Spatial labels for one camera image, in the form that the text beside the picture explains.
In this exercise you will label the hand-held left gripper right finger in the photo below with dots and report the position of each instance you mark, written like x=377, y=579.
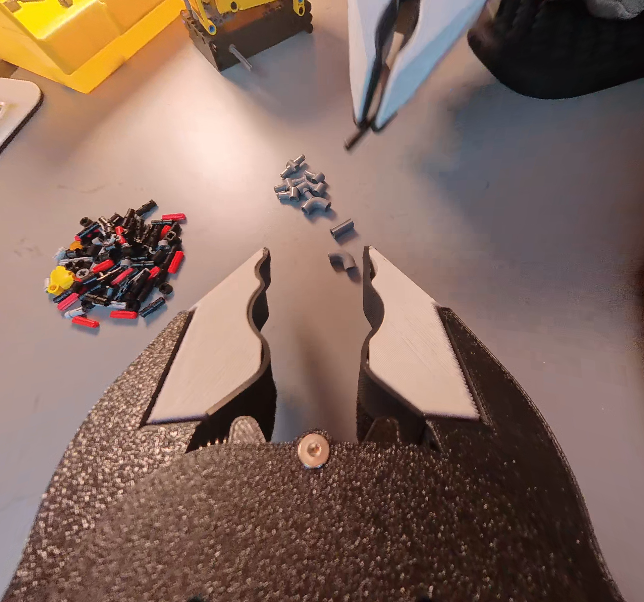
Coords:
x=417, y=355

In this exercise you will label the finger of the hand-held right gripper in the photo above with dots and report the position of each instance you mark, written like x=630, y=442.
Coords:
x=442, y=18
x=365, y=18

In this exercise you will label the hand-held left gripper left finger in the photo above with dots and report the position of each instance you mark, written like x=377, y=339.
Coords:
x=216, y=355

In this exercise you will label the black axle rod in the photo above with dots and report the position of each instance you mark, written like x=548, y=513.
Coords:
x=354, y=139

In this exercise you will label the grey elbow piece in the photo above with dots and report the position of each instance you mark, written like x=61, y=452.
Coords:
x=339, y=259

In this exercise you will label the pile of grey connectors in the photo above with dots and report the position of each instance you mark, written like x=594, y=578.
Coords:
x=302, y=189

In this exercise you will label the grey desk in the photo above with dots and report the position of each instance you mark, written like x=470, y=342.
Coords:
x=478, y=209

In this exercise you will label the pile of black red pins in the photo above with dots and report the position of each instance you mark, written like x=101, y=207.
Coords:
x=126, y=259

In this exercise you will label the grey straight sleeve piece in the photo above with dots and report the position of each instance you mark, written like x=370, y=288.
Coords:
x=342, y=230

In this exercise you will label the yellow bin with divider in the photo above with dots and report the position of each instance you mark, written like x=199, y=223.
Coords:
x=75, y=43

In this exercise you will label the white wooden book stand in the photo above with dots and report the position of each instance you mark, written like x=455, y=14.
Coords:
x=15, y=108

